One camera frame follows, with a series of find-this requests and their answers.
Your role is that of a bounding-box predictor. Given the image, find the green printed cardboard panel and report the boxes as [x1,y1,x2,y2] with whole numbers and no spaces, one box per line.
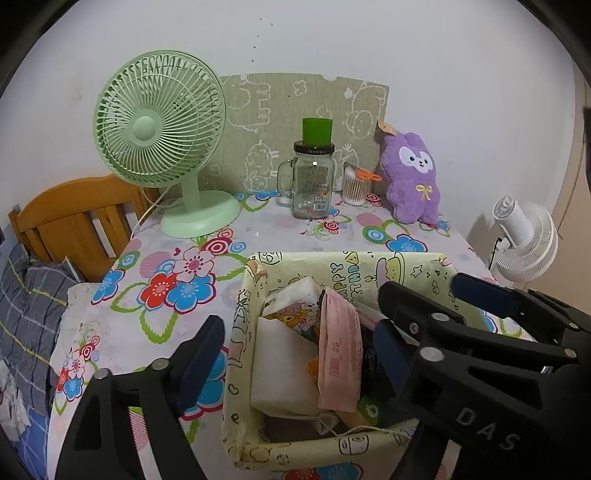
[210,72,390,195]

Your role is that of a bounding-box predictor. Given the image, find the purple plush bunny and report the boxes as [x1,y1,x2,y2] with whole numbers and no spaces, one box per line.
[378,120,441,225]

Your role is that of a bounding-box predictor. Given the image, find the beige door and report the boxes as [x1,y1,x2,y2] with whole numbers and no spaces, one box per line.
[551,60,591,232]

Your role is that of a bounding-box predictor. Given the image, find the grey plaid pillow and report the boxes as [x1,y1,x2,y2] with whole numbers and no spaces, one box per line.
[0,240,86,416]

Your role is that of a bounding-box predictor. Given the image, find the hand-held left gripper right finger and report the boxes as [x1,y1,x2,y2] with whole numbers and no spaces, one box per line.
[372,318,452,480]

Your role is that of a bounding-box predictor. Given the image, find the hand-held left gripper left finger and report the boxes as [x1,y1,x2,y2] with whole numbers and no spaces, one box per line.
[54,315,226,480]

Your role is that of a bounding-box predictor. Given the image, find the white fan cable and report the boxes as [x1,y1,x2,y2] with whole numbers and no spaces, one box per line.
[130,187,169,238]

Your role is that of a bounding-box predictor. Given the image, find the black fuzzy cloth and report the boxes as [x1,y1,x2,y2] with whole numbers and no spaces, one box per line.
[359,318,398,407]

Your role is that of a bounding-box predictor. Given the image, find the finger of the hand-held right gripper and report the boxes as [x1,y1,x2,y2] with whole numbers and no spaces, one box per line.
[378,279,580,365]
[449,272,591,352]

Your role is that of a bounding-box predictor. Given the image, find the blue checked bed sheet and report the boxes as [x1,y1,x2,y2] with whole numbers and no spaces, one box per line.
[0,397,61,480]

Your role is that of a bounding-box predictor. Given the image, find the green desk fan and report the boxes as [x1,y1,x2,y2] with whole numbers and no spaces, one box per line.
[93,50,242,239]

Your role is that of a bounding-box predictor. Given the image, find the floral tablecloth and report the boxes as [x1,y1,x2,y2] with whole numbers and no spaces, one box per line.
[48,187,504,480]

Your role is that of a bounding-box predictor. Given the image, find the white patterned cloth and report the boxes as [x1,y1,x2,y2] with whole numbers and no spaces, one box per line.
[0,360,31,439]

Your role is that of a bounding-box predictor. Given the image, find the white standing fan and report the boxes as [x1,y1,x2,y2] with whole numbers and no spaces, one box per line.
[491,195,559,281]

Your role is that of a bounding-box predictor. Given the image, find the green plastic cup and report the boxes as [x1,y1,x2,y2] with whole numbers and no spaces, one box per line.
[302,117,334,145]

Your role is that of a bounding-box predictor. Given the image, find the green orange tissue packet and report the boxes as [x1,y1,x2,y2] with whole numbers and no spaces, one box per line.
[306,356,385,418]

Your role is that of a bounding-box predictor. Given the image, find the yellow printed fabric box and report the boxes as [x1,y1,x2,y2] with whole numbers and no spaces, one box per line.
[221,250,499,472]

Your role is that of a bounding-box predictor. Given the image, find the cotton swab container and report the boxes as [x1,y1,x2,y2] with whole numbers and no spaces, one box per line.
[342,162,384,205]

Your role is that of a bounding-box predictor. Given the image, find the wooden bed headboard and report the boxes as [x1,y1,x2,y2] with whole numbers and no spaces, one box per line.
[8,174,160,282]

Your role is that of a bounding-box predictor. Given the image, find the pink packet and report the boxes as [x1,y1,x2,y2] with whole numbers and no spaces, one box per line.
[317,287,363,413]

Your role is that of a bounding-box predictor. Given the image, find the cartoon print tissue packet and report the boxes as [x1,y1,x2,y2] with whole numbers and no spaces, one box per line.
[261,278,326,344]

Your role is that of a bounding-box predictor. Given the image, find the white crumpled bedding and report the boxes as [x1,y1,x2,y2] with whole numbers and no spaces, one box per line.
[65,281,105,324]

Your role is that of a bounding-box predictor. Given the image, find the glass mug jar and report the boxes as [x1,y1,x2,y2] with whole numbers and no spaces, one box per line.
[276,141,336,220]

